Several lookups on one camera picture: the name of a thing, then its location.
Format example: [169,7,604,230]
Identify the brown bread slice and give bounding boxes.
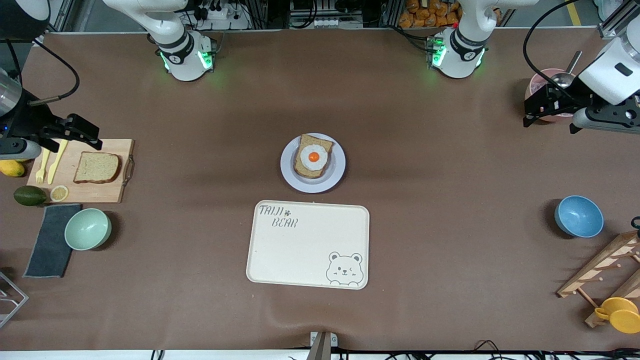
[293,134,334,179]
[73,151,122,184]

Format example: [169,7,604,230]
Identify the pale lavender round plate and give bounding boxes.
[280,132,347,194]

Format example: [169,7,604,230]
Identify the fried egg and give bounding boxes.
[300,144,329,172]

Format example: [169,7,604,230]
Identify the pink bowl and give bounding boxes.
[525,68,581,123]

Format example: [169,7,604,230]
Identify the metal scoop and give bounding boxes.
[549,50,584,90]

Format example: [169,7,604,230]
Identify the yellow plastic knife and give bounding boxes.
[47,139,69,185]

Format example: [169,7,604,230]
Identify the yellow plastic fork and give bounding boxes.
[35,146,52,185]

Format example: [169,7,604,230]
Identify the yellow lemon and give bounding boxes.
[0,159,26,178]

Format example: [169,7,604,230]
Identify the wooden cutting board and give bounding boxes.
[26,138,136,204]

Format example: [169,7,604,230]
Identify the green avocado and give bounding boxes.
[13,185,48,207]

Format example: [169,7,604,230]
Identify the mint green bowl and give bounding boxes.
[64,208,112,251]

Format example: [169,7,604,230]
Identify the dark grey cloth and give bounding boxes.
[22,203,82,279]

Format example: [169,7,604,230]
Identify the blue bowl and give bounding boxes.
[554,195,605,239]

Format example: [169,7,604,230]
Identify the orange snack bags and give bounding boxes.
[398,0,462,29]

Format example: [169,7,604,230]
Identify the wooden rack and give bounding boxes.
[556,231,640,328]

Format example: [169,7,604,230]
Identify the white power strip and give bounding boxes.
[192,6,251,31]

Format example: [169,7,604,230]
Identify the yellow cup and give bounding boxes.
[594,297,640,335]

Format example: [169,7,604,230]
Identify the cream bear print tray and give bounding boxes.
[246,200,370,290]

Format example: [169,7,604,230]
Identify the aluminium frame post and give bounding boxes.
[597,0,640,40]

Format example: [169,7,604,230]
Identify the metal wire rack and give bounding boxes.
[0,271,30,329]

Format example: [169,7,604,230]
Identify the grey camera mount pole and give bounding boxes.
[306,331,339,360]

